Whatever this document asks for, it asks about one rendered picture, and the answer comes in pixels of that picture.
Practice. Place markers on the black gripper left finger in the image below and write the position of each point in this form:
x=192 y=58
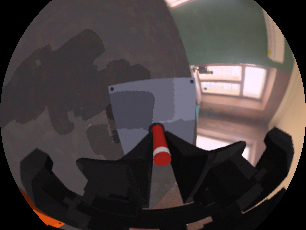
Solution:
x=133 y=170

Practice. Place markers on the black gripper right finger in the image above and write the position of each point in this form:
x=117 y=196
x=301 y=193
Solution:
x=191 y=164

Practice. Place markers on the dark red peg with white band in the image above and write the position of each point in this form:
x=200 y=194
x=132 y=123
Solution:
x=161 y=154

